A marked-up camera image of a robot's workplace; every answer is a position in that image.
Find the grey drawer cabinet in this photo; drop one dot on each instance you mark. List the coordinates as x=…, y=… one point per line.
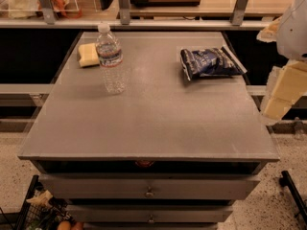
x=162, y=126

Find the grey drawer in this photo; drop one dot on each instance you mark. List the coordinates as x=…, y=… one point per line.
x=149, y=213
x=73, y=186

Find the lower grey drawer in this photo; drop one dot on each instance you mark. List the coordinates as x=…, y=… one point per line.
x=149, y=213

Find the black metal stand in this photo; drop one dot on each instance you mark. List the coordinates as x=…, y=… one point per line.
x=286, y=181

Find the blue chip bag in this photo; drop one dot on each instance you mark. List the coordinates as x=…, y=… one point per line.
x=212, y=62

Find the clear plastic box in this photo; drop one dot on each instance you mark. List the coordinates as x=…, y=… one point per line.
x=19, y=9

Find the clear plastic water bottle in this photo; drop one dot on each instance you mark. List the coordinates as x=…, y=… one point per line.
x=110, y=57

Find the black wire basket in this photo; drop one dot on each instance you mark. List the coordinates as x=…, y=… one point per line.
x=40, y=211

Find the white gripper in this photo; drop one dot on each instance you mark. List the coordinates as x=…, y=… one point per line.
x=294, y=35

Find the grey shelf rail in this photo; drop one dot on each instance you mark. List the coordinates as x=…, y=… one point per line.
x=137, y=25

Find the upper grey drawer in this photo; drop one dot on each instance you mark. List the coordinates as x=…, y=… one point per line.
x=73, y=186

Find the yellow sponge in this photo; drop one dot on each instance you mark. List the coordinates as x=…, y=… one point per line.
x=88, y=55

